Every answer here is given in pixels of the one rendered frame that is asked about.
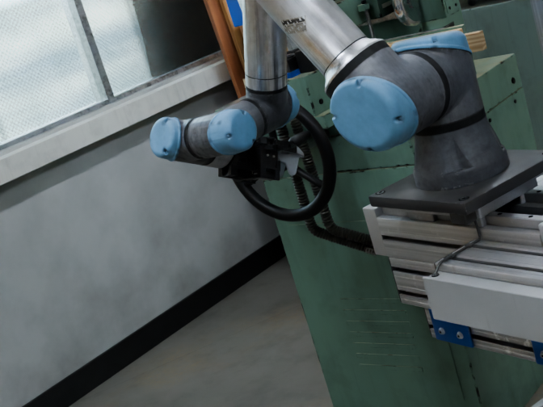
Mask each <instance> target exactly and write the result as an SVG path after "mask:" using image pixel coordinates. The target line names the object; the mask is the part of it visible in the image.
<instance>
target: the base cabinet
mask: <svg viewBox="0 0 543 407"><path fill-rule="evenodd" d="M486 118H487V119H488V121H489V123H490V125H491V127H492V128H493V129H494V131H495V133H496V135H497V136H498V138H499V140H500V142H501V144H502V145H504V147H505V148H506V149H528V150H537V144H536V141H535V137H534V133H533V130H532V124H531V120H530V116H529V113H528V106H527V103H526V99H525V96H524V89H523V87H521V88H519V89H518V90H516V91H515V92H514V93H512V94H511V95H509V96H508V97H506V98H505V99H504V100H503V101H502V102H500V103H499V104H497V105H496V106H495V107H493V108H492V109H490V110H489V111H488V112H487V113H486ZM414 167H415V165H408V166H393V167H385V168H376V169H368V170H353V171H344V172H337V175H336V184H335V190H334V193H333V195H332V197H331V199H330V201H329V203H328V207H329V210H330V213H331V215H332V217H331V218H333V221H334V223H335V224H336V225H338V226H339V227H343V228H345V229H350V230H354V231H356V232H358V231H359V232H362V233H365V234H366V233H367V234H368V235H369V231H368V226H367V223H366V219H365V217H364V212H363V208H364V207H366V206H368V205H369V204H370V202H369V198H368V197H369V196H370V195H372V194H374V193H376V192H378V191H379V190H381V189H383V188H385V187H387V186H389V185H391V184H393V183H395V182H397V181H399V180H401V179H403V178H405V177H406V176H408V175H410V174H413V169H414ZM263 184H264V186H265V189H266V192H267V197H268V199H269V202H270V203H272V204H275V205H276V206H279V207H281V208H288V209H297V208H300V205H299V202H298V199H297V198H298V197H297V194H296V192H295V189H294V186H293V181H292V178H291V177H288V178H280V181H277V180H272V181H268V180H263ZM275 221H276V225H277V228H278V230H279V234H280V238H281V241H282V243H283V247H284V251H285V253H286V256H287V259H288V264H289V266H290V269H291V272H292V275H293V279H294V282H295V284H296V288H297V292H298V295H299V297H300V301H301V305H302V308H303V310H304V314H305V318H306V320H307V323H308V326H309V331H310V333H311V336H312V339H313V342H314V346H315V349H316V352H317V355H318V359H319V362H320V365H321V368H322V372H323V375H324V378H325V381H326V385H327V387H328V391H329V394H330V398H331V400H332V404H333V406H334V407H525V406H526V404H527V403H528V401H529V400H530V399H531V397H532V396H533V394H534V393H535V392H536V390H537V389H538V388H539V387H540V386H541V384H542V383H543V365H540V364H537V362H533V361H530V360H526V359H520V358H517V357H513V356H510V355H504V354H500V353H496V352H493V351H489V350H483V349H480V348H477V347H473V348H471V347H467V346H462V345H458V344H455V343H451V342H446V341H441V340H438V339H437V338H434V337H432V336H431V333H430V330H429V327H428V323H427V318H426V315H425V312H424V309H423V307H419V306H414V305H410V304H403V303H402V302H401V301H400V298H399V295H398V290H397V287H396V283H395V281H394V276H393V272H392V270H391V266H390V264H389V257H388V256H384V255H378V254H377V255H376V256H375V255H372V254H367V253H365V252H364V251H363V252H361V250H360V251H359V250H356V249H352V248H350V247H347V246H344V245H340V244H339V243H338V244H336V243H334V242H331V241H328V240H325V239H322V238H321V239H320V237H316V236H314V235H313V234H312V233H310V231H308V228H306V224H305V222H304V221H297V222H289V221H282V220H277V219H275Z"/></svg>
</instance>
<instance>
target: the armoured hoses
mask: <svg viewBox="0 0 543 407"><path fill-rule="evenodd" d="M290 123H291V125H292V126H291V128H293V133H294V135H296V134H298V133H301V132H304V129H303V126H302V123H301V122H300V121H298V120H297V119H296V118H294V119H293V120H291V121H290ZM286 127H287V126H286V125H285V126H283V127H282V128H279V129H276V130H277V132H278V136H279V138H280V141H289V138H290V136H289V134H288V131H287V130H288V129H287V128H286ZM308 144H309V143H307V141H306V142H305V143H304V144H303V145H301V146H299V148H300V149H301V151H302V152H303V153H304V157H303V158H302V159H303V160H302V161H303V162H304V163H303V164H304V165H305V166H304V167H305V170H306V172H308V173H310V174H312V175H313V176H315V177H317V178H319V177H318V174H317V171H316V169H317V168H315V167H316V165H315V163H314V160H313V157H312V154H311V151H310V148H309V146H308ZM291 178H292V181H293V186H294V189H295V192H296V194H297V197H298V198H297V199H298V202H299V205H300V208H303V207H305V206H307V205H308V204H309V201H308V199H309V198H307V197H308V195H307V192H306V189H305V187H304V185H305V184H303V181H302V180H303V178H301V177H300V176H299V175H297V174H295V175H293V176H292V175H291ZM309 184H311V187H312V190H313V193H314V195H315V196H314V198H316V197H317V195H318V193H319V191H320V188H318V187H316V186H315V185H313V184H312V183H309ZM320 215H321V218H322V220H323V222H322V223H323V224H324V226H325V227H326V229H323V228H320V226H319V227H318V225H317V224H316V222H315V219H314V217H312V218H310V219H308V220H304V222H305V224H306V228H308V231H310V233H312V234H313V235H314V236H316V237H320V239H321V238H322V239H325V240H328V241H331V242H334V243H336V244H338V243H339V244H340V245H344V246H347V247H350V248H352V249H356V250H359V251H360V250H361V252H363V251H364V252H365V253H367V254H372V255H375V256H376V254H375V250H374V248H373V243H372V240H371V237H370V234H369V235H368V234H367V233H366V234H365V233H362V232H359V231H358V232H356V231H354V230H350V229H345V228H343V227H339V226H338V225H336V224H335V223H334V221H333V218H331V217H332V215H331V213H330V210H329V207H328V204H327V205H326V206H325V208H324V209H323V210H322V211H321V212H320Z"/></svg>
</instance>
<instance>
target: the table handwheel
mask: <svg viewBox="0 0 543 407"><path fill-rule="evenodd" d="M295 118H296V119H297V120H298V121H300V122H301V123H302V124H303V125H304V127H305V128H306V129H307V130H308V131H309V133H310V134H311V137H310V138H309V139H308V140H307V143H309V144H308V146H309V148H310V149H312V148H313V147H314V146H317V147H318V150H319V153H320V155H321V159H322V167H323V180H321V179H319V178H317V177H315V176H313V175H312V174H310V173H308V172H306V171H305V170H303V169H302V168H301V167H299V166H298V167H297V172H296V174H297V175H299V176H300V177H302V178H304V179H305V180H307V181H308V182H310V183H312V184H313V185H315V186H316V187H318V188H320V191H319V193H318V195H317V197H316V198H315V199H314V201H313V202H311V203H310V204H308V205H307V206H305V207H303V208H297V209H288V208H281V207H279V206H276V205H275V204H273V203H270V202H268V201H267V200H265V199H264V198H263V197H262V196H261V195H260V194H259V193H258V192H257V191H256V190H255V189H254V188H253V187H252V186H251V185H253V183H243V182H237V181H235V179H233V181H234V183H235V185H236V187H237V188H238V189H239V190H240V192H241V193H242V195H243V196H244V197H245V198H246V199H247V200H248V201H249V202H250V203H251V204H252V205H253V206H254V207H256V208H257V209H259V210H260V211H261V212H262V213H264V214H266V215H268V216H270V217H272V218H275V219H277V220H282V221H289V222H297V221H303V220H308V219H310V218H312V217H314V216H316V215H317V214H318V213H319V212H321V211H322V210H323V209H324V208H325V206H326V205H327V204H328V203H329V201H330V199H331V197H332V195H333V193H334V190H335V184H336V175H337V170H336V161H335V154H334V151H333V148H332V146H331V143H330V140H329V138H328V136H329V131H328V129H323V128H322V126H321V124H320V123H319V122H318V121H317V120H316V119H315V118H314V116H313V115H312V114H311V113H310V112H308V111H307V110H306V109H305V108H304V107H303V106H301V105H300V108H299V112H298V114H297V116H296V117H295ZM268 135H269V137H273V138H276V139H277V140H278V138H277V135H276V130H274V131H272V132H269V133H268Z"/></svg>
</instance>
